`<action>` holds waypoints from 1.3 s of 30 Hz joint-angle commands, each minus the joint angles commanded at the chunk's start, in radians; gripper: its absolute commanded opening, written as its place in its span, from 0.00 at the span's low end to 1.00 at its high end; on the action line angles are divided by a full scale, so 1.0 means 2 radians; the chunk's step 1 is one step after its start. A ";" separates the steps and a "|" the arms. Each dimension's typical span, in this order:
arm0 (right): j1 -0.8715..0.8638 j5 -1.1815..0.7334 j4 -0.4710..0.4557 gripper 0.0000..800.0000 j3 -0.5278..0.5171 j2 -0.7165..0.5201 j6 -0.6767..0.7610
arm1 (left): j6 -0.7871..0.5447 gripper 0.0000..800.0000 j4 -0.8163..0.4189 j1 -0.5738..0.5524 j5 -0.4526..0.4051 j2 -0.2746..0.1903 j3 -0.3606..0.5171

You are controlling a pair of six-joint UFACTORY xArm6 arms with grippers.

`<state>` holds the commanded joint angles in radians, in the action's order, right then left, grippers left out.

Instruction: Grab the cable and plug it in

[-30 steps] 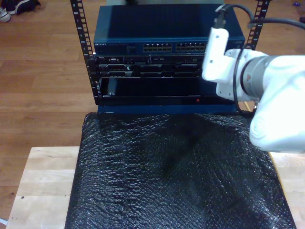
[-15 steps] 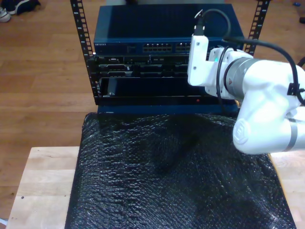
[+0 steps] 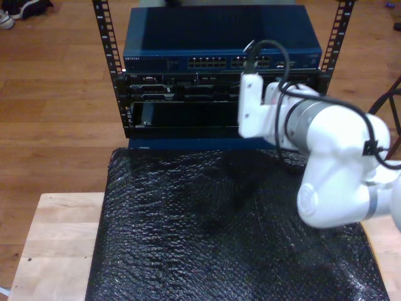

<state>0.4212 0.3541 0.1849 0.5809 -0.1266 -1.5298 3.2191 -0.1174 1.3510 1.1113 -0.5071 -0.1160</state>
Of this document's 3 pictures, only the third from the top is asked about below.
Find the blue network switch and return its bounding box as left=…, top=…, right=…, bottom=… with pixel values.
left=123, top=5, right=323, bottom=73

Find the black bubble wrap mat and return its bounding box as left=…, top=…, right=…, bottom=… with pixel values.
left=84, top=144, right=391, bottom=301

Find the brown wooden chair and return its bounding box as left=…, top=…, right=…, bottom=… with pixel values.
left=368, top=74, right=401, bottom=139

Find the black rack server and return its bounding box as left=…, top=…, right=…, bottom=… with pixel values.
left=123, top=72, right=320, bottom=103

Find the black perforated rack post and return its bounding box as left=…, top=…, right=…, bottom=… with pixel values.
left=91, top=0, right=132, bottom=139
left=313, top=0, right=357, bottom=97

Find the dark sneaker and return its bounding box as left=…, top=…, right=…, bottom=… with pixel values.
left=8, top=0, right=55, bottom=20

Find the white sneaker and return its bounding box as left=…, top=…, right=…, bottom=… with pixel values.
left=0, top=9, right=16, bottom=31

